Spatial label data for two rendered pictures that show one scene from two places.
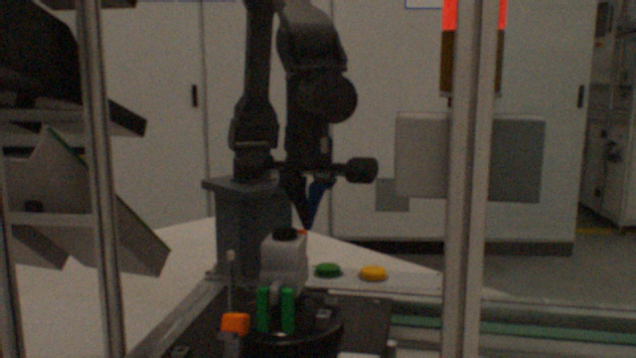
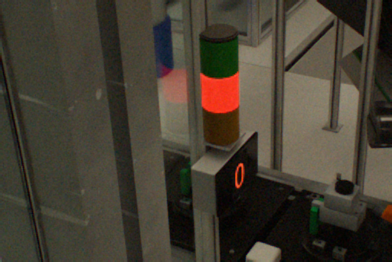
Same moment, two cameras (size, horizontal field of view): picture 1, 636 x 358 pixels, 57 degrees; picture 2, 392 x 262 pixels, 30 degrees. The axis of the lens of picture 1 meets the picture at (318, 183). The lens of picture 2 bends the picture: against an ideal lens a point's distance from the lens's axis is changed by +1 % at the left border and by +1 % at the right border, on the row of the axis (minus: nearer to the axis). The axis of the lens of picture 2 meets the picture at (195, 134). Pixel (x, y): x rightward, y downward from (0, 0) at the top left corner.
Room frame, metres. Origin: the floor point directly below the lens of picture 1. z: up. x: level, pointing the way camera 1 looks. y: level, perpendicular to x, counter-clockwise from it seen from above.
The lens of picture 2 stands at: (0.76, -0.93, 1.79)
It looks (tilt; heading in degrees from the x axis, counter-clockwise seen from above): 32 degrees down; 111
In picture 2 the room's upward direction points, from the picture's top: 3 degrees counter-clockwise
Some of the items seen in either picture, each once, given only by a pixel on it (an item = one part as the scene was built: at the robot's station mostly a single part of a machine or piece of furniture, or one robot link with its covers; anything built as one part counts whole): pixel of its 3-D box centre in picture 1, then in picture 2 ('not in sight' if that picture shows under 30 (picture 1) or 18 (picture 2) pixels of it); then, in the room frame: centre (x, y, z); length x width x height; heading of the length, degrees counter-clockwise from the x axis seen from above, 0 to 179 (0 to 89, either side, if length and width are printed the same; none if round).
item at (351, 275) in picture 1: (373, 294); not in sight; (0.84, -0.08, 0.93); 0.21 x 0.07 x 0.06; 79
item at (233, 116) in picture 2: (471, 61); (220, 120); (0.49, -0.13, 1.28); 0.05 x 0.05 x 0.05
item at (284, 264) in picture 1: (282, 261); (337, 200); (0.63, 0.04, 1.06); 0.08 x 0.04 x 0.07; 170
